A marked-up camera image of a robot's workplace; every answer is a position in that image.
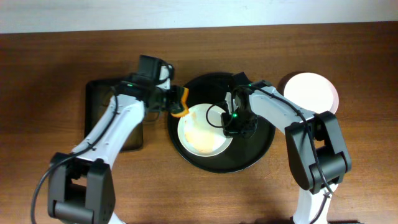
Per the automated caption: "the orange green scrub sponge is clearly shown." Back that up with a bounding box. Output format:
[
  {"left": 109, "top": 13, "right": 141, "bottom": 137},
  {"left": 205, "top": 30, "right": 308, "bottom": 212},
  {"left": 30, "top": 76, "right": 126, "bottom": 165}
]
[{"left": 169, "top": 85, "right": 189, "bottom": 118}]

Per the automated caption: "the white plate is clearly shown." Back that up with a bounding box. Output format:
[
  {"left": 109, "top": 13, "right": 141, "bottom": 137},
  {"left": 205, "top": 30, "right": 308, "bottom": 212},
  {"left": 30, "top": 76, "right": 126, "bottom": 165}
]
[
  {"left": 283, "top": 72, "right": 339, "bottom": 114},
  {"left": 177, "top": 103, "right": 233, "bottom": 157}
]

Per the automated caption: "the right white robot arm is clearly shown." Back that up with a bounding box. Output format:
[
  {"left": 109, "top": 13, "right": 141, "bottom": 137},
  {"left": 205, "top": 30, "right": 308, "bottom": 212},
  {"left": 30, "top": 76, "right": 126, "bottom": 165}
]
[{"left": 221, "top": 72, "right": 352, "bottom": 223}]

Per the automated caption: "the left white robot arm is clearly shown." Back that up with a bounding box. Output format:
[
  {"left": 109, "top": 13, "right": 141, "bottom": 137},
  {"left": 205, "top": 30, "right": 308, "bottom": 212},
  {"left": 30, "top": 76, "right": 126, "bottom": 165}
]
[{"left": 43, "top": 55, "right": 188, "bottom": 224}]

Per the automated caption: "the rectangular black tray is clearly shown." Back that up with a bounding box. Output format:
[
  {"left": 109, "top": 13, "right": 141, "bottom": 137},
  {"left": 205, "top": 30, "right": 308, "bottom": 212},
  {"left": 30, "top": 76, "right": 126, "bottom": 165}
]
[{"left": 84, "top": 78, "right": 144, "bottom": 152}]

